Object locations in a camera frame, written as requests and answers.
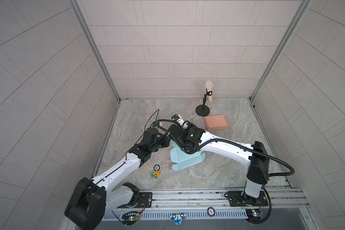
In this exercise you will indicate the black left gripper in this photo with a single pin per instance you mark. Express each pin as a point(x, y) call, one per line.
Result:
point(166, 143)

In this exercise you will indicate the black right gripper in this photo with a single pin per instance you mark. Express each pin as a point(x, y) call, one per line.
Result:
point(190, 126)

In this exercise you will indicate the light blue cardboard box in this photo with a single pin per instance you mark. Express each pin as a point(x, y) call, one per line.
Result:
point(183, 160)

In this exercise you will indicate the pink paper box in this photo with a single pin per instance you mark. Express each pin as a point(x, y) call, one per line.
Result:
point(216, 122)

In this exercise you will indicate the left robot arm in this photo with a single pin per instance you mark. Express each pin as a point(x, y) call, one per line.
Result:
point(91, 198)

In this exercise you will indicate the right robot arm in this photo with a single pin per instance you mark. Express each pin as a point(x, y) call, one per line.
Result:
point(242, 153)

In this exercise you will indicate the small colourful toy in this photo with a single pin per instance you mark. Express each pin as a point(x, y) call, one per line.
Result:
point(155, 174)

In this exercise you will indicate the beige microphone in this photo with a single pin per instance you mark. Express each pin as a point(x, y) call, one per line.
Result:
point(209, 86)

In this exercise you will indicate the round black white badge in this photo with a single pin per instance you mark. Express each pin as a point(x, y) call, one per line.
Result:
point(211, 212)

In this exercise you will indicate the left green circuit board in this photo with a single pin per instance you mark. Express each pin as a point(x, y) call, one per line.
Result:
point(130, 218)

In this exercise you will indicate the green circuit board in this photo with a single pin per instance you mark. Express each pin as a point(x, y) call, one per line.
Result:
point(254, 215)
point(130, 218)

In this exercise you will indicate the blue sticker marker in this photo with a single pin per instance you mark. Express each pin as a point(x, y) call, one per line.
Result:
point(178, 218)

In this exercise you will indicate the right green circuit board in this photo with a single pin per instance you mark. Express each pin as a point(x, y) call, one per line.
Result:
point(254, 215)

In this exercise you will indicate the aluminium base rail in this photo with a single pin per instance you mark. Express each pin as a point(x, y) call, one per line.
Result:
point(228, 203)

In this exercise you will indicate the aluminium corner post left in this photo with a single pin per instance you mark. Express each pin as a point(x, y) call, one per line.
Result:
point(75, 7)

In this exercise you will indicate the aluminium corner post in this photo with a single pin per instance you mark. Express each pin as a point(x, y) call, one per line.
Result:
point(75, 7)
point(284, 41)

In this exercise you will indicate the aluminium corner post right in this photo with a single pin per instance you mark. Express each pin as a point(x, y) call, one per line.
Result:
point(284, 41)

